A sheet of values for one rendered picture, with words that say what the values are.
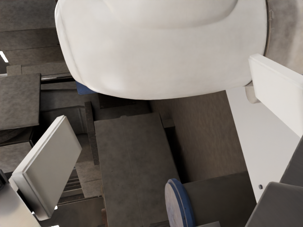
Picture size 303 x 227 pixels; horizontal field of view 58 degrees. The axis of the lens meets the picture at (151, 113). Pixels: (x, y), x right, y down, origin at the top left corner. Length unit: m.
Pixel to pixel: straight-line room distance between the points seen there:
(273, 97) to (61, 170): 0.13
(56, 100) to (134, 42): 3.53
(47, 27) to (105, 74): 4.18
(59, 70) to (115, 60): 6.94
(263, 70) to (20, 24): 4.49
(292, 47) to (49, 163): 0.28
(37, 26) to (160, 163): 2.95
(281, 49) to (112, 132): 2.25
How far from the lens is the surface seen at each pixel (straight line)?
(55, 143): 0.18
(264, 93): 0.18
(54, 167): 0.17
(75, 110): 3.69
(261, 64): 0.17
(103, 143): 2.46
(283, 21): 0.33
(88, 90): 3.17
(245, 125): 0.51
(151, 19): 0.27
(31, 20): 4.61
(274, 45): 0.33
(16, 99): 3.53
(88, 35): 0.28
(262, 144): 0.48
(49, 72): 7.23
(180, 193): 1.18
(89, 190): 4.59
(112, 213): 2.21
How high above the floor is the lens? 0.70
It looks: 11 degrees down
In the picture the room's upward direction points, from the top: 98 degrees counter-clockwise
